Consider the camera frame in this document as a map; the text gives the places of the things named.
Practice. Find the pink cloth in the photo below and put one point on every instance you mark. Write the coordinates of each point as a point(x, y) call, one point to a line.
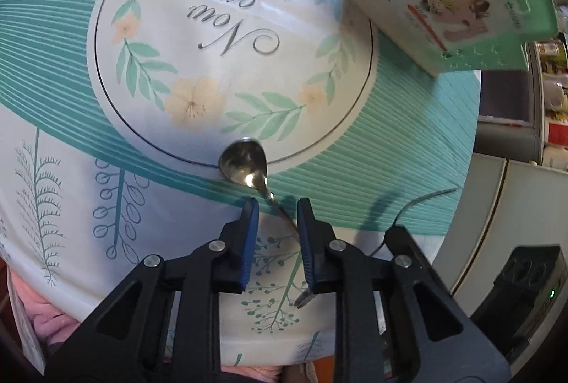
point(49, 321)

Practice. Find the red label jar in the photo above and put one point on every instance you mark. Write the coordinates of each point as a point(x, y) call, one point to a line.
point(558, 133)

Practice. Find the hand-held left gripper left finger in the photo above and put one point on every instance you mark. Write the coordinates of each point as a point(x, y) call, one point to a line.
point(248, 241)

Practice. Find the small steel spoon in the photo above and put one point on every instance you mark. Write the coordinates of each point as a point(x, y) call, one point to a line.
point(242, 163)

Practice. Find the white mug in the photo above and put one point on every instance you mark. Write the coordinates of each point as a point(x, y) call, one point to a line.
point(554, 96)

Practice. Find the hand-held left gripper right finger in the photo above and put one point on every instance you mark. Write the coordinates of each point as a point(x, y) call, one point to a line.
point(306, 245)

